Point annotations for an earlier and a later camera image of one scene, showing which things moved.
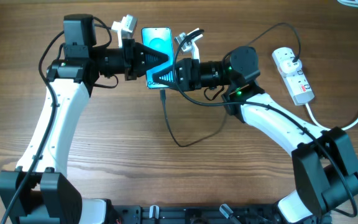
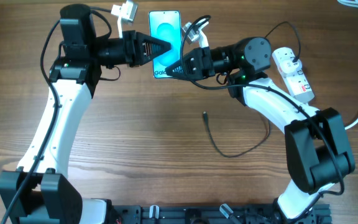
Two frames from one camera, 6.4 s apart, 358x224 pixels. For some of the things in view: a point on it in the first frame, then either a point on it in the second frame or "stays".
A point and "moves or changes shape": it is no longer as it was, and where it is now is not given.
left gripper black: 132,63 to 137,38
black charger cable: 224,56 to 268,133
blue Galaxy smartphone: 160,39 moves or changes shape
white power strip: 294,78 stays
